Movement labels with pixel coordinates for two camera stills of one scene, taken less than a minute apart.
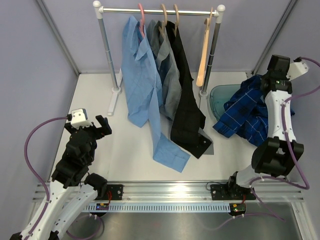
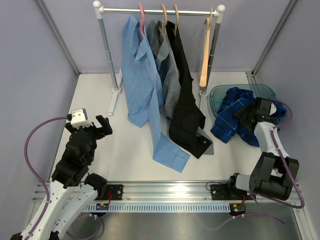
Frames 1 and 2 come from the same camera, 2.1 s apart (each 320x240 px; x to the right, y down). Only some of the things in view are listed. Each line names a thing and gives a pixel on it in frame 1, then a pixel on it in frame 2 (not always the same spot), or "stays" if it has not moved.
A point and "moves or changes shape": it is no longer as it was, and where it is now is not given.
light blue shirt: [143, 93] stays
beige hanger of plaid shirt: [201, 65] moves or changes shape
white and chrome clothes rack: [218, 13] stays
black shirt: [189, 121] stays
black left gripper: [104, 130] stays
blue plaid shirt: [246, 114] moves or changes shape
